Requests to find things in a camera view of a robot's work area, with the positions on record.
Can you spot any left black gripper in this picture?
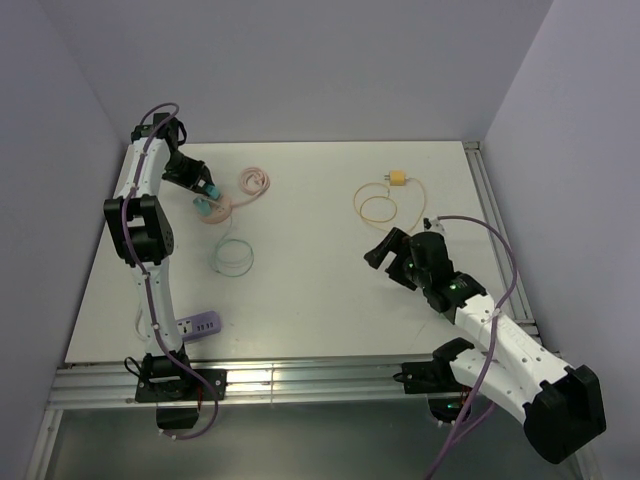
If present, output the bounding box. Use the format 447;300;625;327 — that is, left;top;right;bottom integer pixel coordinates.
163;152;215;195

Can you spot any blue adapter plug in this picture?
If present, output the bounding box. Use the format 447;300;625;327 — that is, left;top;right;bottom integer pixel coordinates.
204;184;221;200

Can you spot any teal charger plug with cable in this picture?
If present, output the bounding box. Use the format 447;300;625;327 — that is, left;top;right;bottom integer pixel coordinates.
193;197;212;217

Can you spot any round pink power strip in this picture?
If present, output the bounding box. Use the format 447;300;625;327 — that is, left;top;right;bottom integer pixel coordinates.
196;196;232;224

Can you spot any thin teal charger cable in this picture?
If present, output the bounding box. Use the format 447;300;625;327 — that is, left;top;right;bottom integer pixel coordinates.
207;219;255;277

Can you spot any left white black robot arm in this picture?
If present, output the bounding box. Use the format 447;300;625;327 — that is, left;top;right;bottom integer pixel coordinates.
103;102;220;357

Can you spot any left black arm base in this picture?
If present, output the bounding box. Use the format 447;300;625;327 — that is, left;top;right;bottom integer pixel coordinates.
123;348;227;432

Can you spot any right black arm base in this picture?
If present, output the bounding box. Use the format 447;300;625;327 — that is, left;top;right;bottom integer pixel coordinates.
393;360;471;423

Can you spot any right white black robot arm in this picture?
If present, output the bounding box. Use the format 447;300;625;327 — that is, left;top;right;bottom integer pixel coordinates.
364;223;606;464

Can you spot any yellow charger plug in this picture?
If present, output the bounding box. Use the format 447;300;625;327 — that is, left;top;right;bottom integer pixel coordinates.
384;170;408;187

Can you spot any purple power strip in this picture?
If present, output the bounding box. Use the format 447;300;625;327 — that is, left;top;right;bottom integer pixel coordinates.
176;311;222;343

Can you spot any yellow charger cable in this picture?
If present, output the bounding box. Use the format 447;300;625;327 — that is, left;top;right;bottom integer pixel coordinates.
353;178;429;235

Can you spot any aluminium front rail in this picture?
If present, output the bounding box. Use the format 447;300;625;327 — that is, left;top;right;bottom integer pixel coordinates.
46;355;430;410

